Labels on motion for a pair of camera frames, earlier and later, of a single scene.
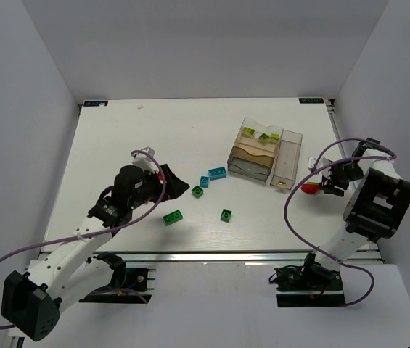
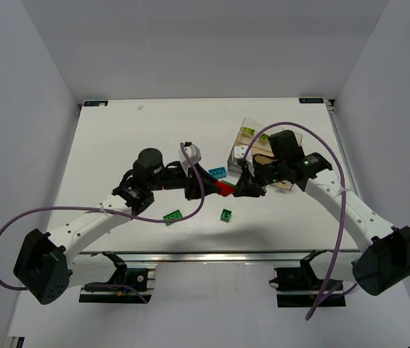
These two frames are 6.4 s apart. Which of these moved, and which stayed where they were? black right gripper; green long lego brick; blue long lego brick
Moved: black right gripper
Stayed: blue long lego brick; green long lego brick
